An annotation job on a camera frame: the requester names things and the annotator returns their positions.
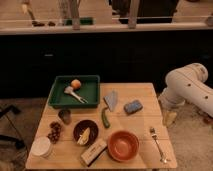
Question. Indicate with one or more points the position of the yellow banana piece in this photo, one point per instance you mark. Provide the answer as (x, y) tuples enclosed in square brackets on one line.
[(83, 139)]

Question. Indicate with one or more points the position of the silver fork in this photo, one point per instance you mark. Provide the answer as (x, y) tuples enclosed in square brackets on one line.
[(163, 157)]

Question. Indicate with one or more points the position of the orange clay bowl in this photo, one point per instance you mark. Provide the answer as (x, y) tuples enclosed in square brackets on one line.
[(123, 146)]

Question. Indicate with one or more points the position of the white lidded container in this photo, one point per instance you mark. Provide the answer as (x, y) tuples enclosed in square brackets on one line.
[(41, 147)]

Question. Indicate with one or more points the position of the black chair base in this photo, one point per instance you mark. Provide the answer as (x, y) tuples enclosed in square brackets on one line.
[(18, 140)]

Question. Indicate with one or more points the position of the blue sponge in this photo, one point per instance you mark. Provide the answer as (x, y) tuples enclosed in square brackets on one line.
[(133, 107)]

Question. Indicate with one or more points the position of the green plastic tray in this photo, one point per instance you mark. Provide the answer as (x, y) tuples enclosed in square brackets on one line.
[(89, 90)]

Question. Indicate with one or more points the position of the dark brown plate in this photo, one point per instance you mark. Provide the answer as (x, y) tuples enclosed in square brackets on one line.
[(82, 126)]

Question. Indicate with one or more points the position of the wooden block brush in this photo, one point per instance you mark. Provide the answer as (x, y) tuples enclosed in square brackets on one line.
[(90, 154)]

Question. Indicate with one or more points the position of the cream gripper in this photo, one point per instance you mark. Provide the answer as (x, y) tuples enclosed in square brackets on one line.
[(169, 117)]

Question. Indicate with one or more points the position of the brown grape cluster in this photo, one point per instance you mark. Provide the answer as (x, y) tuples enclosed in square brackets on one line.
[(54, 134)]

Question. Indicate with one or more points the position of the orange peach fruit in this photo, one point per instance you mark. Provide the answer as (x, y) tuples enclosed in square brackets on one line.
[(75, 84)]

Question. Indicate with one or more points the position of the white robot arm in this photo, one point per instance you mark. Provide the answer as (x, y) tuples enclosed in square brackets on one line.
[(186, 84)]

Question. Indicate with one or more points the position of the small dark metal cup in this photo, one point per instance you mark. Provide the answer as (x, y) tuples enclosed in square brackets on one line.
[(65, 116)]

